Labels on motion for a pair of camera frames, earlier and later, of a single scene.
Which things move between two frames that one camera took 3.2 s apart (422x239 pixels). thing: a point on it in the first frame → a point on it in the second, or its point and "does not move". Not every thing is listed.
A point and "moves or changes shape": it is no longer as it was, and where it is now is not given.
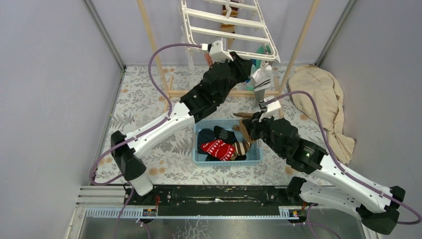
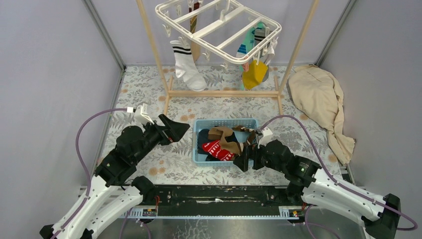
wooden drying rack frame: [182, 93] does not move
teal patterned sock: [256, 63] → [245, 47]
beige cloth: [330, 96] does not move
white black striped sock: [262, 82] → [185, 65]
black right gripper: [253, 124] → [242, 161]
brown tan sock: [241, 128] → [220, 133]
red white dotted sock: [219, 149] does not move
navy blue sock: [205, 136] does not move
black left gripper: [240, 65] → [174, 133]
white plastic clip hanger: [241, 22] moves or changes shape
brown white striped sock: [241, 148] moves or changes shape
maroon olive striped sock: [229, 28] → [195, 46]
